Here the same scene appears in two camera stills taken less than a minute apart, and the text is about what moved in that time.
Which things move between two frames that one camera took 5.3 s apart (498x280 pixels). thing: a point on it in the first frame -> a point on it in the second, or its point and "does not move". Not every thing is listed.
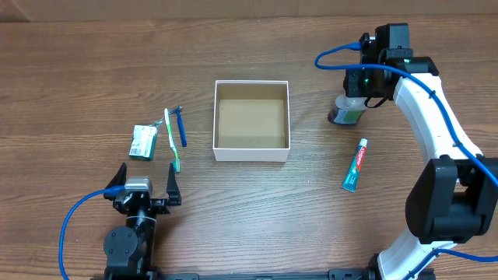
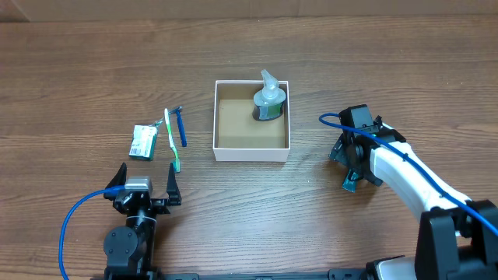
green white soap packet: x=142 y=142 does not move
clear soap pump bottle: x=347 y=110 -> x=268 y=103
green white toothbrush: x=177 y=163 does not move
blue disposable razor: x=182 y=135 does not move
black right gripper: x=354 y=85 -> x=341 y=156
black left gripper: x=144 y=204 does not move
